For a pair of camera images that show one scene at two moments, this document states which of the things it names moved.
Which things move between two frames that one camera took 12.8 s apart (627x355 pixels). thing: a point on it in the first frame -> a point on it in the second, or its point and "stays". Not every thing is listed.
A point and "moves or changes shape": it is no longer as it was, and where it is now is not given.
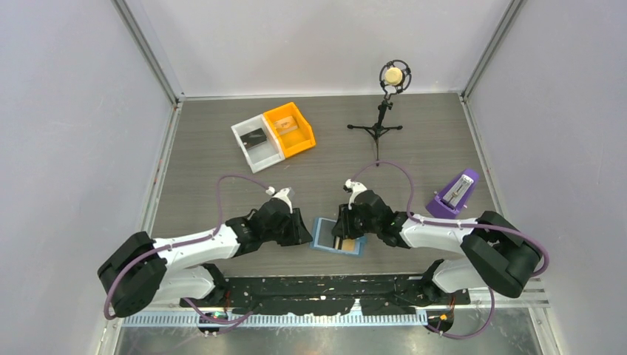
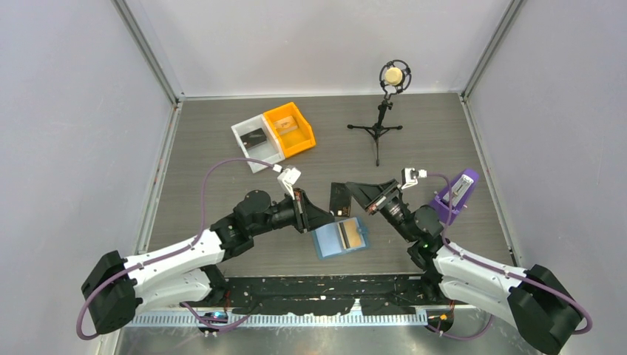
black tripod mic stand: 377,129 stays
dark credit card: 325,237 -> 340,199
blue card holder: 361,242 moves or changes shape
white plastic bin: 257,143 stays
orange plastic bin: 293,133 stays
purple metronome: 451,200 stays
